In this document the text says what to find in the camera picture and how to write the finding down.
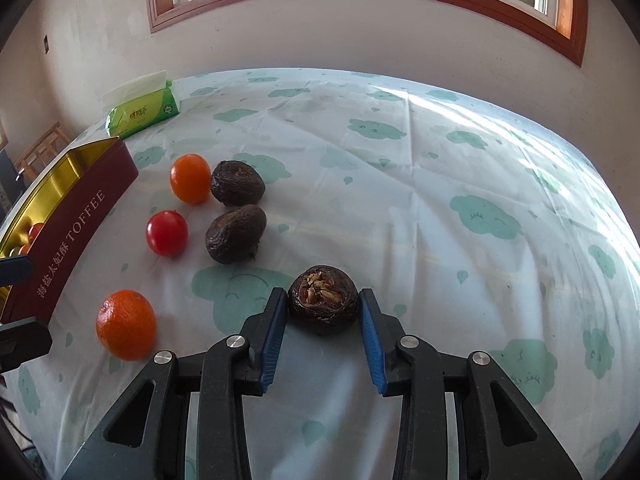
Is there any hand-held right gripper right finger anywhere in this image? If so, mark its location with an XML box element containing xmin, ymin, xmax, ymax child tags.
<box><xmin>359</xmin><ymin>287</ymin><xmax>583</xmax><ymax>480</ymax></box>

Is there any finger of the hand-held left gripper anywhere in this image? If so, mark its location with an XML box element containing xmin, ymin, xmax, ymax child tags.
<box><xmin>0</xmin><ymin>255</ymin><xmax>32</xmax><ymax>287</ymax></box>
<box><xmin>0</xmin><ymin>317</ymin><xmax>53</xmax><ymax>372</ymax></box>

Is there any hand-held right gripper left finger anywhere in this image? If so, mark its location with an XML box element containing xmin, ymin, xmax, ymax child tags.
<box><xmin>60</xmin><ymin>287</ymin><xmax>289</xmax><ymax>480</ymax></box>

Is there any dark brown water chestnut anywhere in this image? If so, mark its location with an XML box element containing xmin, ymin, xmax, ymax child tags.
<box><xmin>287</xmin><ymin>265</ymin><xmax>361</xmax><ymax>337</ymax></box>
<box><xmin>210</xmin><ymin>160</ymin><xmax>266</xmax><ymax>207</ymax></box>
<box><xmin>205</xmin><ymin>204</ymin><xmax>268</xmax><ymax>265</ymax></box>

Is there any dark red tin box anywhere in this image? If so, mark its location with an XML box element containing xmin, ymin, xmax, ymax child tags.
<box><xmin>0</xmin><ymin>137</ymin><xmax>140</xmax><ymax>325</ymax></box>

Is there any small orange tomato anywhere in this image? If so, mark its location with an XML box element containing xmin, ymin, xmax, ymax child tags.
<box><xmin>169</xmin><ymin>153</ymin><xmax>213</xmax><ymax>205</ymax></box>

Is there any dark furniture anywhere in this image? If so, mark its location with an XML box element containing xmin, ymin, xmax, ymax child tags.
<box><xmin>0</xmin><ymin>150</ymin><xmax>26</xmax><ymax>211</ymax></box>

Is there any wooden chair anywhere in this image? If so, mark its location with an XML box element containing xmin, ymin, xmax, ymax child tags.
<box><xmin>15</xmin><ymin>121</ymin><xmax>68</xmax><ymax>181</ymax></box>

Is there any green tissue pack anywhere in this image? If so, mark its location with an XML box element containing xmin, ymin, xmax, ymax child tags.
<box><xmin>102</xmin><ymin>71</ymin><xmax>181</xmax><ymax>140</ymax></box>

